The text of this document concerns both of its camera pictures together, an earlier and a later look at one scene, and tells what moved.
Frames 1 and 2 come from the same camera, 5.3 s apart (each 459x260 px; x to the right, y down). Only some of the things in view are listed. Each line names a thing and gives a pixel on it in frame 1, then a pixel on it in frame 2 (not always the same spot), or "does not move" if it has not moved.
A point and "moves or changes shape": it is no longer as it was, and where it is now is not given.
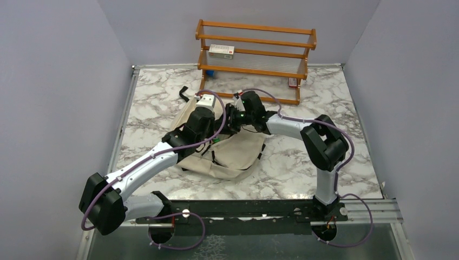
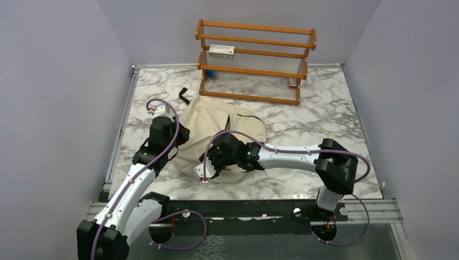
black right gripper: x=230 y=128 → x=212 y=150
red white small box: x=293 y=82 does not move
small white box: x=222 y=51 does not move
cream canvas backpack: x=232 y=156 moves or changes shape
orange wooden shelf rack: x=243 y=59 does not move
